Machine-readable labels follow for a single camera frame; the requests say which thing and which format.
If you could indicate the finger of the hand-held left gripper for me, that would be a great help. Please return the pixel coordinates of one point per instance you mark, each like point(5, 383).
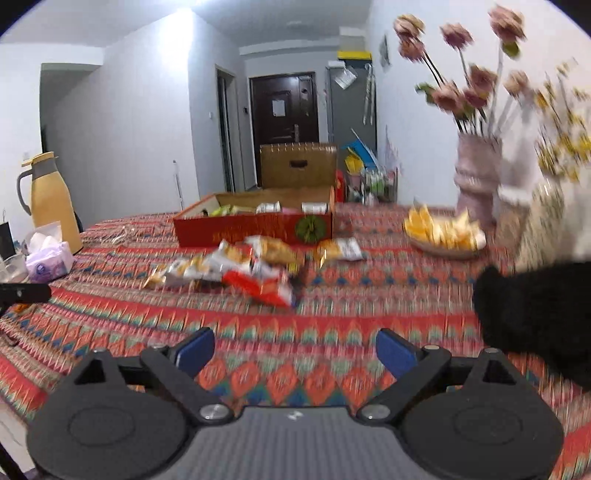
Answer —
point(27, 293)

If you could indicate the ceramic plate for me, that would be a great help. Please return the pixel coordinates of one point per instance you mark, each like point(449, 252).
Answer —
point(443, 249)

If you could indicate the yellow thermos jug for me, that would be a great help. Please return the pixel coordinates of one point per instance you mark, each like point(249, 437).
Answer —
point(51, 203)

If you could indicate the orange chip snack packet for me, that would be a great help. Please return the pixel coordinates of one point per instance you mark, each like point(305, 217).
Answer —
point(277, 250)

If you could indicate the folded umbrella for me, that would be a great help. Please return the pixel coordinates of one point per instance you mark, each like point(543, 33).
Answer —
point(368, 97)

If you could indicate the wall picture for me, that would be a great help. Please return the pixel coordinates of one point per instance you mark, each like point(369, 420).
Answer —
point(384, 51)

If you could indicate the plastic bag on refrigerator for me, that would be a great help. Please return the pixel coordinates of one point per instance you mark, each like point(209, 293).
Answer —
point(344, 76)

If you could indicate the pink ceramic vase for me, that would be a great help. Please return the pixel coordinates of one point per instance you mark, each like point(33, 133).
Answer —
point(478, 184)

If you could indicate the white orange snack packet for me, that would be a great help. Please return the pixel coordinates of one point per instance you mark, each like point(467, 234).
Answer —
point(194, 271)
point(231, 254)

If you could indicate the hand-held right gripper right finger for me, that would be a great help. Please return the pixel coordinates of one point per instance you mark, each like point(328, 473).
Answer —
point(397, 354)

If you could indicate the floral white vase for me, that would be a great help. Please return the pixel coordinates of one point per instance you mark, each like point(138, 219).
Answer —
point(545, 226)

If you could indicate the cluttered storage rack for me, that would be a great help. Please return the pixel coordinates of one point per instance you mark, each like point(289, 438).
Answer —
point(369, 180)

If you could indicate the white grey snack packet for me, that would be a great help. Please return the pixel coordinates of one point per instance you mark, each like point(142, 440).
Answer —
point(315, 206)
point(268, 207)

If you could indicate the grey refrigerator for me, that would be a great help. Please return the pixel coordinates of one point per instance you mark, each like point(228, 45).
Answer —
point(346, 115)

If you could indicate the small green snack packet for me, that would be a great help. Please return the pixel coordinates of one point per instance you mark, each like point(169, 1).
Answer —
point(222, 211)

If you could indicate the gold snack packet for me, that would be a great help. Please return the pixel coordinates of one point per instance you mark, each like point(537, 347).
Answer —
point(156, 277)

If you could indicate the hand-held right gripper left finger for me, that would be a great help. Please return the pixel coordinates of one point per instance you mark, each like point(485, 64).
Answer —
point(196, 351)

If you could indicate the yellow box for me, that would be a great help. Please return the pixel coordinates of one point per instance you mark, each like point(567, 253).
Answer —
point(354, 55)

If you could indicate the purple tissue pack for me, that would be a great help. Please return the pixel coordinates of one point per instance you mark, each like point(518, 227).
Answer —
point(48, 261)

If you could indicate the bunch of dried pink roses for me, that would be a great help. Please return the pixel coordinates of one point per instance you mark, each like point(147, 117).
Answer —
point(461, 97)

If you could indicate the yellow white snack packet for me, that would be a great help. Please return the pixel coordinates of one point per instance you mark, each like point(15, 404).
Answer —
point(339, 249)

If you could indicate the red cardboard box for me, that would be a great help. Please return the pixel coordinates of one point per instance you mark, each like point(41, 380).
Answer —
point(258, 230)

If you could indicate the yellow blossom branches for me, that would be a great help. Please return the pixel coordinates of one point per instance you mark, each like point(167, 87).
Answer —
point(565, 138)

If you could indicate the glass jar with white lid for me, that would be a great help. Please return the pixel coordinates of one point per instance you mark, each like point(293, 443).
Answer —
point(512, 217)

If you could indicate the clear glass cup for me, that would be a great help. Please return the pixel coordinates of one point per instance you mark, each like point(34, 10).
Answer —
point(11, 270)

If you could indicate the black fuzzy cloth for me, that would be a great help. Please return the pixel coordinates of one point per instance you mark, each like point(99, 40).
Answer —
point(540, 314)

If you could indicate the grey interior door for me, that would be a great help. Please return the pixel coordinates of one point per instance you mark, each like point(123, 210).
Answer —
point(225, 134)

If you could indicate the dark brown entrance door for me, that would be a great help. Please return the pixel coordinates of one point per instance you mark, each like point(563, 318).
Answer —
point(281, 134)

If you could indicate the white pole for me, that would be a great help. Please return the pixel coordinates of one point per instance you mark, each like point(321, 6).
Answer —
point(177, 184)

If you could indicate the red snack packet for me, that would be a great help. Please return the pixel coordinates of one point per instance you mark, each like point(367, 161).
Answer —
point(258, 286)

